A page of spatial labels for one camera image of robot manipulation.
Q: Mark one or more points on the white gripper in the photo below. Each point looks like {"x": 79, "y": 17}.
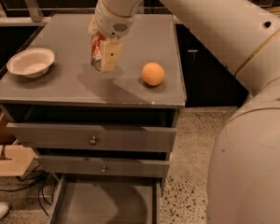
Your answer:
{"x": 111, "y": 21}

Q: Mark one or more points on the red coke can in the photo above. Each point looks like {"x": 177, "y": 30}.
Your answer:
{"x": 96, "y": 51}

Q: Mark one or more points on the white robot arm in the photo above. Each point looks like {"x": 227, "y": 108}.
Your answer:
{"x": 243, "y": 185}

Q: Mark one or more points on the grey drawer cabinet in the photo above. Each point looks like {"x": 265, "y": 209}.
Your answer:
{"x": 74, "y": 92}

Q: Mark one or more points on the grey top drawer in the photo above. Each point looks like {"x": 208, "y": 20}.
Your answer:
{"x": 95, "y": 137}

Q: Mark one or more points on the grey middle drawer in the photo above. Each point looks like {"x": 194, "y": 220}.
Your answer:
{"x": 103, "y": 166}

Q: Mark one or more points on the grey open bottom drawer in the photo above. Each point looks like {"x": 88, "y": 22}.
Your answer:
{"x": 86, "y": 199}

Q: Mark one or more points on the orange fruit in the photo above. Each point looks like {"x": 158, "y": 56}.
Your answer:
{"x": 152, "y": 74}

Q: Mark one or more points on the white paper bowl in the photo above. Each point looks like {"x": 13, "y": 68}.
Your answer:
{"x": 31, "y": 63}

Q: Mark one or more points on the metal glass railing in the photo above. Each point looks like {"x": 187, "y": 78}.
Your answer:
{"x": 37, "y": 0}

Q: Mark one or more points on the light wooden box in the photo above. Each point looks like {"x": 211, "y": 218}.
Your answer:
{"x": 14, "y": 158}

